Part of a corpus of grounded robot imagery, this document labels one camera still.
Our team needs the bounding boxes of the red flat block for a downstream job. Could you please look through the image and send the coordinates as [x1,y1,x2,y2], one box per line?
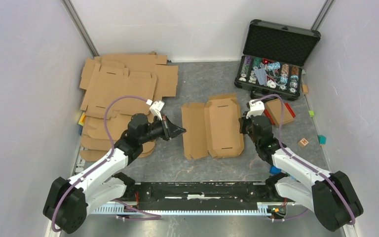
[264,103,296,125]

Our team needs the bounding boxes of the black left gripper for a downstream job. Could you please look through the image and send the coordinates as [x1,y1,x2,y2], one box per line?
[139,114,186,145]

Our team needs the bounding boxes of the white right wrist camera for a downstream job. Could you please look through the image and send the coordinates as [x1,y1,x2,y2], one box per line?
[245,100,265,119]

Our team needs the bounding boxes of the wooden letter cube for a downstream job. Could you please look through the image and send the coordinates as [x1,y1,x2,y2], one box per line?
[298,138,309,148]

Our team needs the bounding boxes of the teal cube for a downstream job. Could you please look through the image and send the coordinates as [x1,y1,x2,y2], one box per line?
[317,135,327,145]

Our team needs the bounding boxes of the colourful blocks under cardboard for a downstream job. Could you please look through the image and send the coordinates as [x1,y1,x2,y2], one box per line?
[78,112,86,135]

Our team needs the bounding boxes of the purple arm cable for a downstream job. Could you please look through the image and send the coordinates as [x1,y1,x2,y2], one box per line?
[50,95,162,233]
[251,94,356,226]

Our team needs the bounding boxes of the stack of flat cardboard sheets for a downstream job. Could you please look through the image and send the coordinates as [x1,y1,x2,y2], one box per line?
[79,52,178,161]

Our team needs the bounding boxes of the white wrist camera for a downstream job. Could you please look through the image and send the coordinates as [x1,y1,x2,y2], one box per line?
[245,100,265,119]
[146,100,165,120]

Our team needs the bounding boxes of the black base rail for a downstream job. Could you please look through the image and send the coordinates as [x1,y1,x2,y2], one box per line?
[119,181,284,211]

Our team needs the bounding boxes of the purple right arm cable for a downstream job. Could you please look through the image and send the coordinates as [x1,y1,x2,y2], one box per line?
[251,94,356,226]

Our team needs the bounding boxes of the brown cardboard box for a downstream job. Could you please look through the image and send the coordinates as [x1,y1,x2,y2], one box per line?
[265,99,285,126]
[181,93,244,160]

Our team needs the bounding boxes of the black poker chip case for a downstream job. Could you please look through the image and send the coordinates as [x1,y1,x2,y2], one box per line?
[234,19,321,101]

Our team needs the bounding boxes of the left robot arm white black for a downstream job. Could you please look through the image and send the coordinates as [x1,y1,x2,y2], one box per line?
[43,114,186,234]

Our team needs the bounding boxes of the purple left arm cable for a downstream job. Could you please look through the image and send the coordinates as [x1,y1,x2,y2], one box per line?
[50,95,162,233]

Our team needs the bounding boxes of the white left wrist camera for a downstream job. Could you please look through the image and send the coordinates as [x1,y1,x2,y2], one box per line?
[146,100,165,120]

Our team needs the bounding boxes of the blue block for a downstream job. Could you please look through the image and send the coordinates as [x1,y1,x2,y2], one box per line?
[269,166,281,175]

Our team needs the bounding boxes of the small wooden block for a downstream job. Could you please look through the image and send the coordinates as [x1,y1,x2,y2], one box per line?
[302,84,309,95]

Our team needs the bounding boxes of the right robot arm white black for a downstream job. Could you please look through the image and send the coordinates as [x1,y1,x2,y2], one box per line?
[239,116,364,232]

